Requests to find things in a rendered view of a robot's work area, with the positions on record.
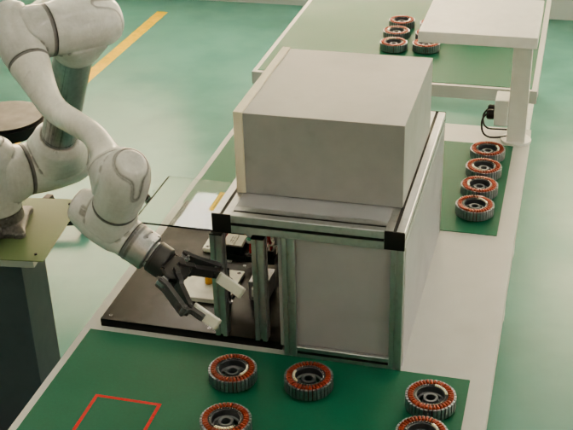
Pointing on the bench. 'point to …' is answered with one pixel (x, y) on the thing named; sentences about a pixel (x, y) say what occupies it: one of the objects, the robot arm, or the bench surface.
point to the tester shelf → (330, 211)
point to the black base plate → (148, 311)
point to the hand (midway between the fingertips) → (227, 306)
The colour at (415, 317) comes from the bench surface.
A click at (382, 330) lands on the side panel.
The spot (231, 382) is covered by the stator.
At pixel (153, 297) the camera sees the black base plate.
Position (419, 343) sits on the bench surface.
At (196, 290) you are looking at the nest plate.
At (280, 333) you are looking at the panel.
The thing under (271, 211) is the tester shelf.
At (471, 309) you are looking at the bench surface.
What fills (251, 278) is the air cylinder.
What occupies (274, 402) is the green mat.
